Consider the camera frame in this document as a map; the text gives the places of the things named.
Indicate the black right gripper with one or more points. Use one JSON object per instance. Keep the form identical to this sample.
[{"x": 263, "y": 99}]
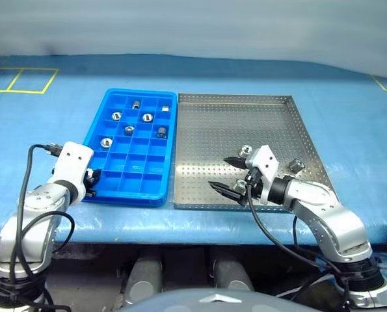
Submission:
[{"x": 254, "y": 182}]

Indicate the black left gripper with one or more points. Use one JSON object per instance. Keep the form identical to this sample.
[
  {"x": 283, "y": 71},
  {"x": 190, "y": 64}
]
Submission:
[{"x": 89, "y": 179}]

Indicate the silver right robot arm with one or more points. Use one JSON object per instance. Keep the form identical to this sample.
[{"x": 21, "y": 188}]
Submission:
[{"x": 326, "y": 201}]

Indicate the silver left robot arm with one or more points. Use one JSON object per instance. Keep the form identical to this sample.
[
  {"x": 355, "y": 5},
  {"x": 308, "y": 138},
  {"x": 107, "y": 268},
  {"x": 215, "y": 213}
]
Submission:
[{"x": 34, "y": 201}]

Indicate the metal nut on tray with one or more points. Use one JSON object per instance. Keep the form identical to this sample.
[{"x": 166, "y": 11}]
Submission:
[{"x": 245, "y": 150}]

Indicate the blue compartment plastic tray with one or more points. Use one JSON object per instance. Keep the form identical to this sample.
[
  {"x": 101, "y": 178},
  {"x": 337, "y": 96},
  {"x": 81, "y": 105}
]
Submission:
[{"x": 131, "y": 169}]

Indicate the perforated steel tray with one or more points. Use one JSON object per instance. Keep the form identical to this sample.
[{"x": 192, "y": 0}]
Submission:
[{"x": 212, "y": 136}]

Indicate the dark grey rounded shape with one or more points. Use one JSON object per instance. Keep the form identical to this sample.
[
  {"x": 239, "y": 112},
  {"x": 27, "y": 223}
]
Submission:
[
  {"x": 144, "y": 276},
  {"x": 232, "y": 276}
]

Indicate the grey rounded body with emblem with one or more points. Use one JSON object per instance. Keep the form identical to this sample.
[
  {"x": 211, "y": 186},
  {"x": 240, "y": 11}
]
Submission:
[{"x": 196, "y": 304}]

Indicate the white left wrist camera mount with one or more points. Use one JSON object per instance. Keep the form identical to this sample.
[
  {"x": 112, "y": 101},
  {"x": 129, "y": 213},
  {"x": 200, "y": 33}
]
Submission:
[{"x": 73, "y": 159}]

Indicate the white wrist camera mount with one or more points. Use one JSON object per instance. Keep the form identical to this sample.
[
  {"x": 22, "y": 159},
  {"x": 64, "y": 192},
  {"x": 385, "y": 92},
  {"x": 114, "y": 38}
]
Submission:
[
  {"x": 265, "y": 162},
  {"x": 73, "y": 159}
]

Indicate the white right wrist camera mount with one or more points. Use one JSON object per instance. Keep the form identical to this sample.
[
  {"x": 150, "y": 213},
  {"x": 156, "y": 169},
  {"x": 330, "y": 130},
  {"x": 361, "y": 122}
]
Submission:
[{"x": 265, "y": 162}]

